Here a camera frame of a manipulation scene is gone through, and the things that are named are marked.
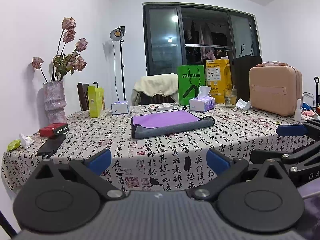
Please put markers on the dark wooden chair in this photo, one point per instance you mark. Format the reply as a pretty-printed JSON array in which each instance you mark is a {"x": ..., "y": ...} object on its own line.
[{"x": 83, "y": 96}]

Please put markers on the black paper bag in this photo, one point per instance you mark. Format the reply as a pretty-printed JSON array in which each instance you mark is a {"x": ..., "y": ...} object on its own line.
[{"x": 240, "y": 74}]

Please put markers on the left purple tissue pack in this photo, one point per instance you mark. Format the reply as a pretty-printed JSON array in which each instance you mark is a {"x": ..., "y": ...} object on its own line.
[{"x": 119, "y": 107}]

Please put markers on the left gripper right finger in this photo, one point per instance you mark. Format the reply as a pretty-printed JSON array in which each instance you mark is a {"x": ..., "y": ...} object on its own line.
[{"x": 253, "y": 198}]

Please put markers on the pink hard suitcase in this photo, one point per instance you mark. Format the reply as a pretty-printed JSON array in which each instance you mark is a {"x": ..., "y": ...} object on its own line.
[{"x": 275, "y": 88}]

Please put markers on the red black small box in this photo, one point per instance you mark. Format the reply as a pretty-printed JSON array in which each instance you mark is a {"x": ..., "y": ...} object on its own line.
[{"x": 53, "y": 130}]

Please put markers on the clear drinking glass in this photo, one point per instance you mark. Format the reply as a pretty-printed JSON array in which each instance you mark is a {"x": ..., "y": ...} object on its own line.
[{"x": 230, "y": 96}]

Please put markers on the chair with cream cloth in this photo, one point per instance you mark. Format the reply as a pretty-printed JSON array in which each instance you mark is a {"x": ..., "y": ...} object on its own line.
[{"x": 164, "y": 85}]

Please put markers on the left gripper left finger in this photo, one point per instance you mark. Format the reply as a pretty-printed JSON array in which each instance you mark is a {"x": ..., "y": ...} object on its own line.
[{"x": 63, "y": 197}]

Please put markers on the pink textured vase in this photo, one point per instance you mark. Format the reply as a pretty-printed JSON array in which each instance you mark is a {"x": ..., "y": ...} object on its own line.
[{"x": 54, "y": 101}]

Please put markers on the black smartphone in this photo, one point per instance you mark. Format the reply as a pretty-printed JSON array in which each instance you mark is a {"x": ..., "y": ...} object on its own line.
[{"x": 51, "y": 146}]

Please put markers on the green mucun paper bag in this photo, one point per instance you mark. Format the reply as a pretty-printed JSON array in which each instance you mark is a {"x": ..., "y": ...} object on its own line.
[{"x": 190, "y": 78}]

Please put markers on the crumpled white tissue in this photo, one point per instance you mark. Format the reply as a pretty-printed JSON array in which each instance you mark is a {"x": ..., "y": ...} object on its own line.
[{"x": 26, "y": 141}]

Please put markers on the dried pink roses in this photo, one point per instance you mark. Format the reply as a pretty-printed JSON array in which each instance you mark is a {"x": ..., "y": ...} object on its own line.
[{"x": 63, "y": 63}]

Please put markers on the purple grey towel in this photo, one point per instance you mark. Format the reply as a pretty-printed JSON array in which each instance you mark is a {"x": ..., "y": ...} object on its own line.
[{"x": 158, "y": 124}]

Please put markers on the small white bottle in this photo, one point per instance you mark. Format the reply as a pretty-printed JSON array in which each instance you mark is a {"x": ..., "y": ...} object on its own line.
[{"x": 297, "y": 114}]

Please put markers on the open purple tissue pack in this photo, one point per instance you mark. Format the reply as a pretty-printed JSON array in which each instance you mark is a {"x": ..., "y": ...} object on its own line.
[{"x": 203, "y": 102}]

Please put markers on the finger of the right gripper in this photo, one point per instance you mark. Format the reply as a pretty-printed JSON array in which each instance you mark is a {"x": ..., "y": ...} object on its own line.
[{"x": 291, "y": 130}]

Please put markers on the green wrapper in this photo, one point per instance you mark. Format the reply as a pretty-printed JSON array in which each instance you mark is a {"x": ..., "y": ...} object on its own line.
[{"x": 15, "y": 144}]

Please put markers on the yellow-green snack box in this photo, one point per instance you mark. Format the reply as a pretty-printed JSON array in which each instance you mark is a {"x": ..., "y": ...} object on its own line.
[{"x": 96, "y": 100}]

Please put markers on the dark framed window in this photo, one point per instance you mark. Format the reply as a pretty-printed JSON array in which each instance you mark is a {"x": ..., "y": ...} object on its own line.
[{"x": 177, "y": 34}]

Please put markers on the calligraphy print tablecloth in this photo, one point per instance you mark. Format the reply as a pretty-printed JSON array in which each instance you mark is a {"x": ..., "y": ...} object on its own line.
[{"x": 176, "y": 161}]

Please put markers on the yellow paper bag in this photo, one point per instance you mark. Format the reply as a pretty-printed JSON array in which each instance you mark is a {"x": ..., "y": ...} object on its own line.
[{"x": 218, "y": 78}]

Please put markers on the white flat product box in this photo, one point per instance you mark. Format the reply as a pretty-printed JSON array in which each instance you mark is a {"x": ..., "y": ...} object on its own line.
[{"x": 161, "y": 107}]

